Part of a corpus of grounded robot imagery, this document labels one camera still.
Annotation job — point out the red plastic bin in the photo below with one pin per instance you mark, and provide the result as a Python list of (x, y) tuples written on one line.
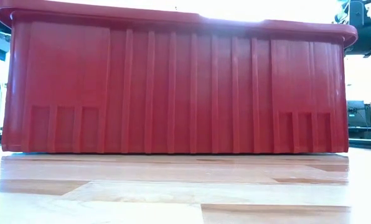
[(173, 93)]

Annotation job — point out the dark background furniture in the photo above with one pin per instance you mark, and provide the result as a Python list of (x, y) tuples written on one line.
[(356, 115)]

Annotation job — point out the black aluminium frame rails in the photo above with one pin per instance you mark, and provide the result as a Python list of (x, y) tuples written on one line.
[(369, 144)]

